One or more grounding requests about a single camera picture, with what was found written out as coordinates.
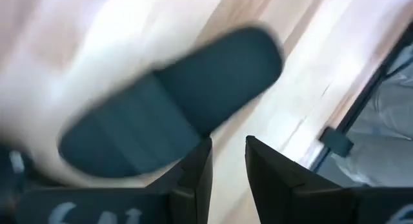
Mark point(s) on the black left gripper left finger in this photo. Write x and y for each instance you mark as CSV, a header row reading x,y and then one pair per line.
x,y
193,185

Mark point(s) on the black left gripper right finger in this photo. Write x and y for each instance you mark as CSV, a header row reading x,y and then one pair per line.
x,y
271,179

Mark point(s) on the black slide sandal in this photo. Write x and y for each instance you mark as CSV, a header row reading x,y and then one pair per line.
x,y
167,107

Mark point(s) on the person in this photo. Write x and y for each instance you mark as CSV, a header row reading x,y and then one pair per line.
x,y
387,146

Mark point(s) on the black metal table frame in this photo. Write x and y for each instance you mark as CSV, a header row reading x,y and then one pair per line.
x,y
335,142

